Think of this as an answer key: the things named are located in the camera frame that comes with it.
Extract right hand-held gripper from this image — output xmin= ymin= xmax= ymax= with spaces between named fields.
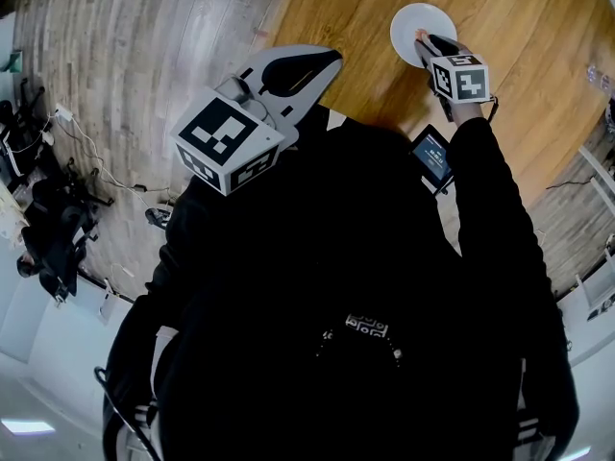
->
xmin=413 ymin=34 xmax=491 ymax=124

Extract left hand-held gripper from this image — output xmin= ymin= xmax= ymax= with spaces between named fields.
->
xmin=170 ymin=44 xmax=344 ymax=197

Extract white round plate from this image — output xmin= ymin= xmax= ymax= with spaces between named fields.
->
xmin=389 ymin=2 xmax=458 ymax=71

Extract person's right forearm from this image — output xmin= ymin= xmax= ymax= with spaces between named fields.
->
xmin=450 ymin=115 xmax=547 ymax=263

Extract black tablet with screen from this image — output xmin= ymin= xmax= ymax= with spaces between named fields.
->
xmin=408 ymin=124 xmax=455 ymax=197

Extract clear glass items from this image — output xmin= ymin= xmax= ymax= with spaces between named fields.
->
xmin=584 ymin=63 xmax=614 ymax=91

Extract black floor device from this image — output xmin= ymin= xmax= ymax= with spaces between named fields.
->
xmin=144 ymin=206 xmax=170 ymax=230

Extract person's black clothing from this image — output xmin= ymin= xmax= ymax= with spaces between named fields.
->
xmin=101 ymin=103 xmax=581 ymax=461

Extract white cabinet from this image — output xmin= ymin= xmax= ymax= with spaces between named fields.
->
xmin=573 ymin=252 xmax=615 ymax=324

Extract black office chair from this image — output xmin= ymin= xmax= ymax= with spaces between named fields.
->
xmin=0 ymin=79 xmax=54 ymax=182
xmin=16 ymin=180 xmax=100 ymax=304

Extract ceiling light panel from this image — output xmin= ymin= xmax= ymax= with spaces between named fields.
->
xmin=0 ymin=417 xmax=57 ymax=436

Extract white shelf frame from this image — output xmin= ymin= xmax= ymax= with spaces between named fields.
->
xmin=578 ymin=144 xmax=615 ymax=206

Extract white cable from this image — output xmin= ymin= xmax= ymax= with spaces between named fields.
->
xmin=45 ymin=112 xmax=172 ymax=210

